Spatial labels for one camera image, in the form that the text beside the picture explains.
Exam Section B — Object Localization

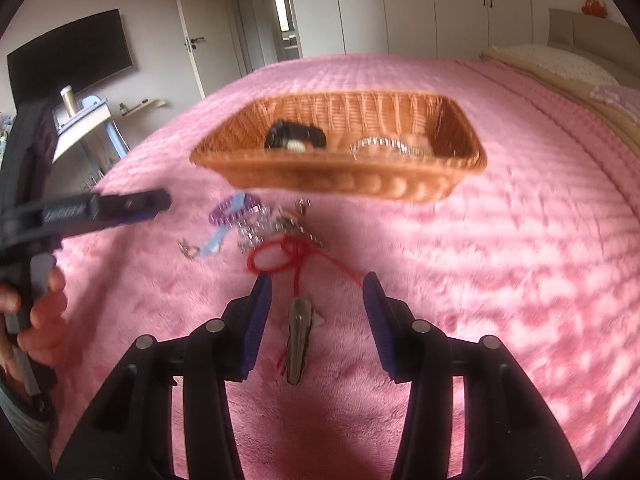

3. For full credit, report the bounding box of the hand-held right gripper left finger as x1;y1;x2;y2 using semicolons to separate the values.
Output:
52;274;274;480

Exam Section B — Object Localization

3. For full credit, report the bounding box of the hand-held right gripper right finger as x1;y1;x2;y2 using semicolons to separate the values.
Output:
362;271;584;480

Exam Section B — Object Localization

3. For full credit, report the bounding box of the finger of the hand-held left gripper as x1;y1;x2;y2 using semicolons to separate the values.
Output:
92;189;173;224

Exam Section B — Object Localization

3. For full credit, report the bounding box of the metal hair clip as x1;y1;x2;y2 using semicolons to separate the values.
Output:
284;297;326;387

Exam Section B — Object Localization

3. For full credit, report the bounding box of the brown wicker basket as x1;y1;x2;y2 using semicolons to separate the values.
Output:
189;90;488;205

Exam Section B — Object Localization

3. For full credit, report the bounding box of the person's left forearm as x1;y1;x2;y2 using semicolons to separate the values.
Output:
0;332;55;466

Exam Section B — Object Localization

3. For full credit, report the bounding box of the person's left hand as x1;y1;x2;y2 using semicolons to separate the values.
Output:
0;264;68;366

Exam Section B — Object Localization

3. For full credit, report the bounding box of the white side table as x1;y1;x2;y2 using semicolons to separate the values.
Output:
52;95;132;173

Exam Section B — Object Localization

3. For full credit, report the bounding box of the light blue ribbon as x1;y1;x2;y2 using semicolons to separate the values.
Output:
199;222;232;259

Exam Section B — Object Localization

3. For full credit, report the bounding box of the steel thermos bottle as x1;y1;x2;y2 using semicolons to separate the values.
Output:
59;85;80;118

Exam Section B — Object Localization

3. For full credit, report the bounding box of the pink fluffy blanket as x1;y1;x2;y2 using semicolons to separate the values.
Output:
49;52;640;480

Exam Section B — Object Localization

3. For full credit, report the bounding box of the black hair scrunchie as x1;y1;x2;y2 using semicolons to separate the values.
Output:
264;119;328;153

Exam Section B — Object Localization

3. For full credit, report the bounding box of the white room door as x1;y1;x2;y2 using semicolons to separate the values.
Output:
171;0;253;102

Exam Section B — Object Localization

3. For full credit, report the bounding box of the white patterned pillow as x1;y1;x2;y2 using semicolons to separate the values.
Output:
481;43;621;87

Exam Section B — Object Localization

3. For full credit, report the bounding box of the beige bed sheet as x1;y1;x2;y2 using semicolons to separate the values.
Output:
560;77;640;148

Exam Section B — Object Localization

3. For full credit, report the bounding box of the white wardrobe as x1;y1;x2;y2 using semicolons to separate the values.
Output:
286;0;553;61

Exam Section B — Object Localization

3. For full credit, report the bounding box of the beige bed headboard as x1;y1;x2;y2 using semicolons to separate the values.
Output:
547;7;640;88

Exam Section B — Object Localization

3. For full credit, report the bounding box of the red string bracelet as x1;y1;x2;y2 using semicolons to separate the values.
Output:
247;238;368;306

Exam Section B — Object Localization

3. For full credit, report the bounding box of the purple bead bracelet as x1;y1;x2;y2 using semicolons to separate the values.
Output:
208;192;262;226

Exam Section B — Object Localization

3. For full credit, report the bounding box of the small wall shelf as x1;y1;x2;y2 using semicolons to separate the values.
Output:
120;98;169;117

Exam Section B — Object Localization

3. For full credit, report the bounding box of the silver chain necklace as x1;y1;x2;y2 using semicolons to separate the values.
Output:
236;200;323;255

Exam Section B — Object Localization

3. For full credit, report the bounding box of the black wall television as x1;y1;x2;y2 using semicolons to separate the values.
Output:
6;8;135;107

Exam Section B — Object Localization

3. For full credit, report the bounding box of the silver link bracelet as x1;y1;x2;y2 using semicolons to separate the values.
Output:
349;136;422;159

